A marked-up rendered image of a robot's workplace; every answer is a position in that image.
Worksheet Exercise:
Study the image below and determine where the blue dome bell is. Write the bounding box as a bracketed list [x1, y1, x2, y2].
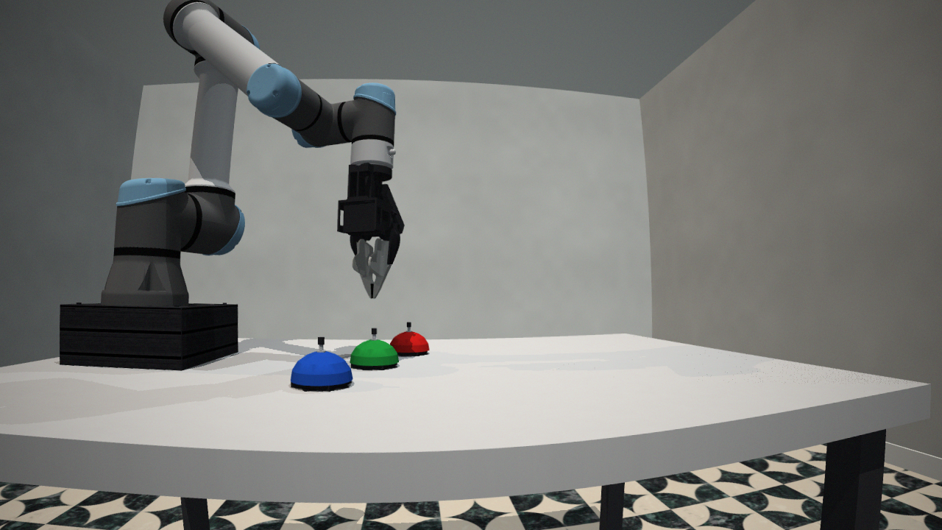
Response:
[291, 337, 353, 392]

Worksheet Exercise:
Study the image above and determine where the red dome bell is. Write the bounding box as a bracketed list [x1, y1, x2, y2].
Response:
[390, 322, 429, 356]

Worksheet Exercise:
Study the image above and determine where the green bell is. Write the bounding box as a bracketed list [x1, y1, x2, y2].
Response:
[350, 328, 399, 370]

